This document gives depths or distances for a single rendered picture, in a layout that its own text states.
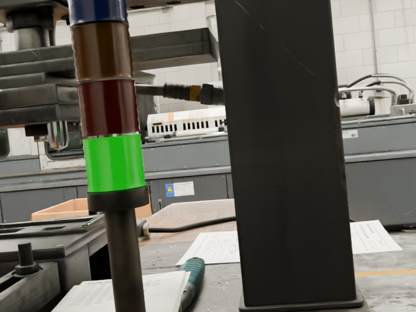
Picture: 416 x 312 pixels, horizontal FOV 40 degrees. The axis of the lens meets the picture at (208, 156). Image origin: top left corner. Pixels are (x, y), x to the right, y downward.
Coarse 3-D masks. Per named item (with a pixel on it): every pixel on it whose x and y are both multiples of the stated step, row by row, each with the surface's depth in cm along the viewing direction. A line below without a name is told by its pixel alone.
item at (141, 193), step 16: (96, 192) 37; (112, 192) 36; (128, 192) 36; (144, 192) 37; (96, 208) 36; (112, 208) 36; (128, 208) 36; (112, 224) 37; (128, 224) 37; (112, 240) 37; (128, 240) 37; (112, 256) 37; (128, 256) 37; (112, 272) 37; (128, 272) 37; (128, 288) 37; (128, 304) 37; (144, 304) 38
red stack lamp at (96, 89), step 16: (112, 80) 35; (128, 80) 36; (80, 96) 36; (96, 96) 35; (112, 96) 35; (128, 96) 36; (80, 112) 36; (96, 112) 35; (112, 112) 35; (128, 112) 36; (96, 128) 35; (112, 128) 35; (128, 128) 36
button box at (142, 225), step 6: (234, 216) 109; (138, 222) 100; (144, 222) 102; (198, 222) 106; (204, 222) 106; (210, 222) 107; (216, 222) 107; (138, 228) 97; (144, 228) 99; (150, 228) 100; (156, 228) 100; (162, 228) 100; (168, 228) 100; (174, 228) 101; (180, 228) 102; (186, 228) 103; (138, 234) 97; (144, 234) 99
